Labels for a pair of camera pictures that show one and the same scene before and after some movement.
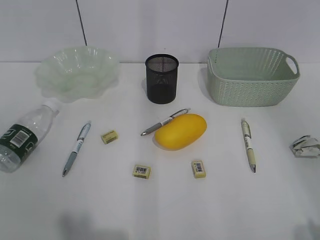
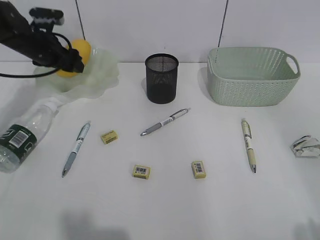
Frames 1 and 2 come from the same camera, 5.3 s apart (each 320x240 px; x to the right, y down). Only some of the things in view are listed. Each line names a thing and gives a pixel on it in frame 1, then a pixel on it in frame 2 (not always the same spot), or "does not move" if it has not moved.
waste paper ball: [305, 146] does not move
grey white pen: [185, 111] does not move
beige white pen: [247, 131] does not move
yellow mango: [180, 131] -> [84, 49]
